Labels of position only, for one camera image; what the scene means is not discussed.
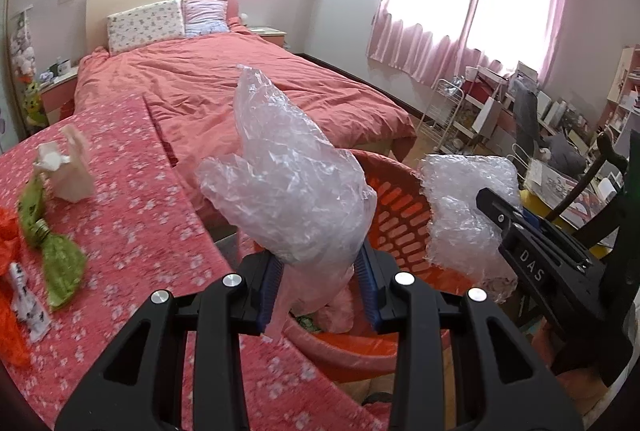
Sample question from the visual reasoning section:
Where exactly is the orange plastic bag front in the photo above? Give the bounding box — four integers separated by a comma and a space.
0, 208, 30, 368

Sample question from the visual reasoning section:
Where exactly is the pink left nightstand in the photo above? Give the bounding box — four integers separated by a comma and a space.
41, 66, 78, 125

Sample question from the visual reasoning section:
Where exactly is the cluttered desk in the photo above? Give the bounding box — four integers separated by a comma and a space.
463, 46, 639, 217

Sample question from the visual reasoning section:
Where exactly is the red floral table cloth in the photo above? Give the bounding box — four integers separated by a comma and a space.
9, 95, 383, 430

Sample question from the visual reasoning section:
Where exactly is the dark wooden chair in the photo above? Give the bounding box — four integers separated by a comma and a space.
546, 129, 628, 235

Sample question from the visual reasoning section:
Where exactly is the bed with pink duvet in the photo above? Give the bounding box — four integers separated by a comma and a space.
75, 23, 416, 174

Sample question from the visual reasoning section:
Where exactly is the yellow-green paw print bag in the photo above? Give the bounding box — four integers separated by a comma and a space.
17, 174, 87, 311

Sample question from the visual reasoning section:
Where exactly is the clear bubble plastic bag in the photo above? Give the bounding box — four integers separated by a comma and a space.
419, 154, 522, 303

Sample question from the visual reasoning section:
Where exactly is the white wire rack cart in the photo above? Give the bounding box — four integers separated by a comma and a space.
416, 79, 474, 155

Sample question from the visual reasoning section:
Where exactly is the orange plastic laundry basket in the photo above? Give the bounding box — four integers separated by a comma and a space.
234, 149, 482, 385

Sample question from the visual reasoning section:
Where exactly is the white mug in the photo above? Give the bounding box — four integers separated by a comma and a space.
56, 60, 72, 76

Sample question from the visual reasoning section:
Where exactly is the plush toy display tube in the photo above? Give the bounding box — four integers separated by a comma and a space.
9, 9, 48, 133

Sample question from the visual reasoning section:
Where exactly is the white paw print wrapper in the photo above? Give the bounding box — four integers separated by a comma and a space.
9, 262, 51, 343

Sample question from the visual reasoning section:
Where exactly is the pink striped pillow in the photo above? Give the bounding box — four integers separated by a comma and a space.
181, 0, 229, 38

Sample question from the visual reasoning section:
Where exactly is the floral white pillow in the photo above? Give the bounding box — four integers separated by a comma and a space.
106, 0, 186, 55

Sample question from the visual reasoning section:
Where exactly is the right nightstand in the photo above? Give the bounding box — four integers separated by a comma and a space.
248, 26, 288, 49

